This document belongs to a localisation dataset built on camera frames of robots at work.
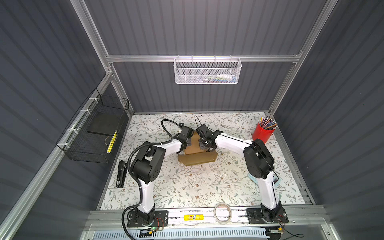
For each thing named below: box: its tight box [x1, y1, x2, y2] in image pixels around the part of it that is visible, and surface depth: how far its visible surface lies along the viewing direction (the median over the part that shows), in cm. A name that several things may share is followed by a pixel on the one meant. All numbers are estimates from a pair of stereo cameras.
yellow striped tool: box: [107, 130, 118, 154], surface depth 71 cm
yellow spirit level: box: [184, 214, 204, 221], surface depth 75 cm
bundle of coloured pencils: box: [258, 116, 278, 130], surface depth 98 cm
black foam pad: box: [87, 110, 124, 136], surface depth 76 cm
